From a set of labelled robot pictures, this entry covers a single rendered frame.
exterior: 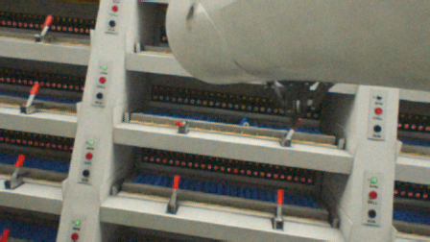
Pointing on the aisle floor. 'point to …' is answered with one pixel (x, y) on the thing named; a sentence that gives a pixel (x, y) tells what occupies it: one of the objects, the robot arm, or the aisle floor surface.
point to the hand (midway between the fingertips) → (296, 114)
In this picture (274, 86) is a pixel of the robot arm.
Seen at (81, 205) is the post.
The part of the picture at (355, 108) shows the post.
